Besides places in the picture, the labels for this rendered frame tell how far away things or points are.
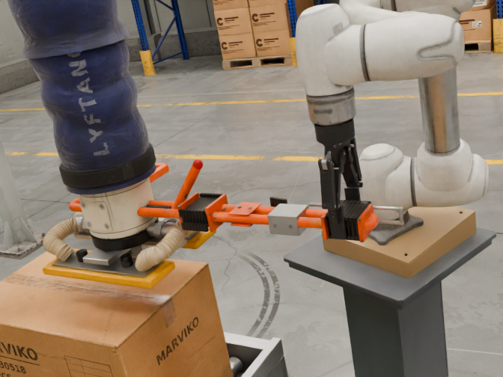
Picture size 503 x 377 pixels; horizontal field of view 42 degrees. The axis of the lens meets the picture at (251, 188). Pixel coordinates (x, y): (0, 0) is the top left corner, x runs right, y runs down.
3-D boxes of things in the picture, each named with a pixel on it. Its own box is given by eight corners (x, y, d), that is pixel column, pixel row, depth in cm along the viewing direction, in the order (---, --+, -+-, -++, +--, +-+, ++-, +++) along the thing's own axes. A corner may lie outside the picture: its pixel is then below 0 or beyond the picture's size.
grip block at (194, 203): (180, 231, 147) (174, 208, 145) (202, 213, 155) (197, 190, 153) (210, 234, 143) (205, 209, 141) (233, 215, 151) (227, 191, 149)
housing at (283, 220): (269, 235, 137) (266, 215, 136) (283, 221, 143) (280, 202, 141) (299, 237, 134) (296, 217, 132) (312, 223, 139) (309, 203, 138)
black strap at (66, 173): (43, 187, 154) (38, 171, 152) (106, 152, 172) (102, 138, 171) (116, 191, 143) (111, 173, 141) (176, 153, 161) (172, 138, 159)
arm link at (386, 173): (361, 198, 219) (353, 138, 210) (417, 197, 213) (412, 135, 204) (355, 223, 205) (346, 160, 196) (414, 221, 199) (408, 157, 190)
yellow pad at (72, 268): (43, 274, 162) (37, 256, 160) (70, 256, 170) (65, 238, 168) (151, 289, 145) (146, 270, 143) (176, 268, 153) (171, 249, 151)
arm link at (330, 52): (296, 100, 119) (367, 93, 115) (282, 13, 113) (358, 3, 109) (308, 85, 128) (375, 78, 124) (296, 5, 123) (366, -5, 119)
